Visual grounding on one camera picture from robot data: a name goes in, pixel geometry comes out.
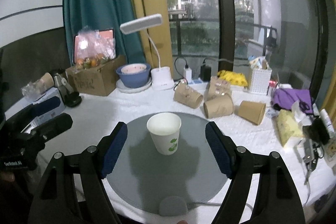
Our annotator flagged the white paper cup green logo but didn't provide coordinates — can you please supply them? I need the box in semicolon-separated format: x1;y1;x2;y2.
146;113;182;156

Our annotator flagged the brown paper cup lying right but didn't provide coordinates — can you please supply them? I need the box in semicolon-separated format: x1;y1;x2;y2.
238;101;266;125

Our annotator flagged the brown paper cup lying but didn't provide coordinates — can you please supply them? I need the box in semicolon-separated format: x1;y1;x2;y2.
173;81;203;109
238;101;266;125
203;93;234;119

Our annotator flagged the brown paper cup lying centre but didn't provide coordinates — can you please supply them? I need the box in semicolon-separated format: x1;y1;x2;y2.
203;93;234;119

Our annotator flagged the brown paper cup far left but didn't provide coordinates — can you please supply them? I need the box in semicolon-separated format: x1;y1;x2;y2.
34;73;54;92

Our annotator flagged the brown paper cup upper middle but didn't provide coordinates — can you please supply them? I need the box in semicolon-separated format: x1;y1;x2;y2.
205;76;232;102

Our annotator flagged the brown paper cup lying left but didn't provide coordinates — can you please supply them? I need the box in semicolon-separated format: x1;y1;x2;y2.
173;81;203;109

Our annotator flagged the yellow tissue pack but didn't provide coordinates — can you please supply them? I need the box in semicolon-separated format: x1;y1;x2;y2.
276;109;303;147

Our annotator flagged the round grey turntable mat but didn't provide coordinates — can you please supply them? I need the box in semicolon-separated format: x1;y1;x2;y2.
106;113;227;215

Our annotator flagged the purple cloth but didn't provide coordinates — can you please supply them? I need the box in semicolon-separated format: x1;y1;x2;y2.
272;88;313;115

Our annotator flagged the steel thermos flask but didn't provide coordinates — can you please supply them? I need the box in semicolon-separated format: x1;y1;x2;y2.
50;69;82;108

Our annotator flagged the blue white carton box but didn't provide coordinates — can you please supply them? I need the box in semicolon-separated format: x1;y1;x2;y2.
18;88;66;127

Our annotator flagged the white perforated organiser box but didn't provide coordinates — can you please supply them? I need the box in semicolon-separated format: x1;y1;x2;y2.
248;68;272;95

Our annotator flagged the brown cardboard box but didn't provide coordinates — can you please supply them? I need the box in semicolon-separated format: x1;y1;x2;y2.
66;55;126;96

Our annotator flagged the yellow cloth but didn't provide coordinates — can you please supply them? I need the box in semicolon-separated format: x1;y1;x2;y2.
217;70;248;87

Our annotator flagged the white plate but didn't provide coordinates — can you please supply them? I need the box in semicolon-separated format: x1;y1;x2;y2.
116;77;152;94

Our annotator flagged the blue bowl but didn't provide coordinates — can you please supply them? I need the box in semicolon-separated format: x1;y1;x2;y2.
116;63;151;88

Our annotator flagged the black power adapter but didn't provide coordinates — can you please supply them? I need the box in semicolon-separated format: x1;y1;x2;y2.
200;64;211;82

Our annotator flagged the pink white bowl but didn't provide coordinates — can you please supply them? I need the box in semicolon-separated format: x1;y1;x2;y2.
121;63;147;75

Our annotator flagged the white charger plug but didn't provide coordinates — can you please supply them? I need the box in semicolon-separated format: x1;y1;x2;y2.
183;64;193;83

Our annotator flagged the plastic bag of fruit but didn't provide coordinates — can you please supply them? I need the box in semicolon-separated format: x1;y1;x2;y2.
73;25;117;69

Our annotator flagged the white desk lamp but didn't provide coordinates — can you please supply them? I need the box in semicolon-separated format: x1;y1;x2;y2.
120;14;175;91

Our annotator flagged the yellow curtain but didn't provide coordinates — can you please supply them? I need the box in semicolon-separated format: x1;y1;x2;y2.
124;0;174;77

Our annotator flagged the black window frame post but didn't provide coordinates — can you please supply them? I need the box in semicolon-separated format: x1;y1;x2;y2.
218;0;235;71

